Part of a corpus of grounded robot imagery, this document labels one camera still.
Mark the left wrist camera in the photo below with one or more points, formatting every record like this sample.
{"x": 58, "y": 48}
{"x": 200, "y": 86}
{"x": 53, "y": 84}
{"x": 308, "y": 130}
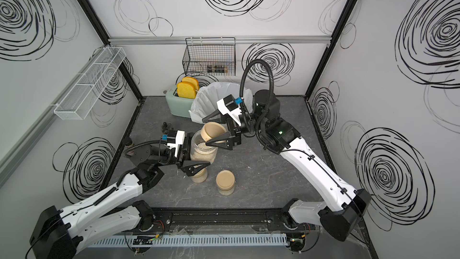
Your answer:
{"x": 174, "y": 139}

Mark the rear yellow toast slice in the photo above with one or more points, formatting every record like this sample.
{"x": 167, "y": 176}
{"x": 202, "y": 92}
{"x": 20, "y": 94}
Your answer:
{"x": 193, "y": 81}

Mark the rice jar left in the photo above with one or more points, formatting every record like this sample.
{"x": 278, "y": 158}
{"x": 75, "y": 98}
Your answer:
{"x": 201, "y": 176}

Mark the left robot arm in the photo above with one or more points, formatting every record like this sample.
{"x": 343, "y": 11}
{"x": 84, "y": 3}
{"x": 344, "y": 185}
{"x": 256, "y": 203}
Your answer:
{"x": 63, "y": 233}

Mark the beige jar lid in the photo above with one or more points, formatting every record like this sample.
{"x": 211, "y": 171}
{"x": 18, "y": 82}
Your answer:
{"x": 212, "y": 130}

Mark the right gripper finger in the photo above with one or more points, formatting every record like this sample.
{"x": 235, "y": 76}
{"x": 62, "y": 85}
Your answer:
{"x": 215, "y": 116}
{"x": 225, "y": 141}

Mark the black wire wall basket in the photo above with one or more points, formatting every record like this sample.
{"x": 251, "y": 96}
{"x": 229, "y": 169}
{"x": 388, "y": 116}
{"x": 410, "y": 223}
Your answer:
{"x": 203, "y": 51}

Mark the mint green toaster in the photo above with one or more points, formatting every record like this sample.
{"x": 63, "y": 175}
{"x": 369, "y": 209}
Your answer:
{"x": 179, "y": 106}

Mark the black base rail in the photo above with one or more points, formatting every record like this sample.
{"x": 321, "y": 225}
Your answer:
{"x": 277, "y": 219}

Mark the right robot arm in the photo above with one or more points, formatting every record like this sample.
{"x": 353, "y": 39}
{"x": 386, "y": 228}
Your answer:
{"x": 342, "y": 206}

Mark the white trash bag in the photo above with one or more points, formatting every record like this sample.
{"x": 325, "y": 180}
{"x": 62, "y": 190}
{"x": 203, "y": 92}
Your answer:
{"x": 206, "y": 101}

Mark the rice jar middle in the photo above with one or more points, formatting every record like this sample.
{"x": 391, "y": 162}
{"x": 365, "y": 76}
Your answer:
{"x": 225, "y": 181}

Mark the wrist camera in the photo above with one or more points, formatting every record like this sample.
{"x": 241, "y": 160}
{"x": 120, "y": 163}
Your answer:
{"x": 228, "y": 106}
{"x": 174, "y": 139}

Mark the glass rice jar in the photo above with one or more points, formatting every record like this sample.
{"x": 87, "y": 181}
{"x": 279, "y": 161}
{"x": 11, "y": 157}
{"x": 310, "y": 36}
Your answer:
{"x": 200, "y": 151}

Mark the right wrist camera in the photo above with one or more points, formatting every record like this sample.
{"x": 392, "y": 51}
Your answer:
{"x": 228, "y": 106}

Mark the bottle in wire basket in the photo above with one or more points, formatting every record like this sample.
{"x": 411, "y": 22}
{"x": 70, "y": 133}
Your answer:
{"x": 217, "y": 69}

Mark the front yellow toast slice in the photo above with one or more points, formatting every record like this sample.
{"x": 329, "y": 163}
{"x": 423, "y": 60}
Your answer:
{"x": 186, "y": 90}

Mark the small bottle black pump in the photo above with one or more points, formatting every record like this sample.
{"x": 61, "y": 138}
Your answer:
{"x": 166, "y": 128}

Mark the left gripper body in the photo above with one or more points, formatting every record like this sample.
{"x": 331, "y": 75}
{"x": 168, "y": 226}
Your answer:
{"x": 184, "y": 153}

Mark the yellow toast slice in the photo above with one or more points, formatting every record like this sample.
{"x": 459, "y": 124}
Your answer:
{"x": 193, "y": 81}
{"x": 186, "y": 90}

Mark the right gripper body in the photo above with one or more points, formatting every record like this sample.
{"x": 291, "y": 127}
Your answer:
{"x": 236, "y": 130}

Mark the white mesh wall shelf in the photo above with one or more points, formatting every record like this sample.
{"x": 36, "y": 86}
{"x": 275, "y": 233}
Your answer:
{"x": 101, "y": 81}

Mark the dark spice bottle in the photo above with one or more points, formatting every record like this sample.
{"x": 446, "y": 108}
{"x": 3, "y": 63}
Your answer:
{"x": 127, "y": 142}

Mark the white slotted cable duct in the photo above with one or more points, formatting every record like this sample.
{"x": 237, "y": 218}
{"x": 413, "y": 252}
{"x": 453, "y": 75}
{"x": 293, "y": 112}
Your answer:
{"x": 235, "y": 240}

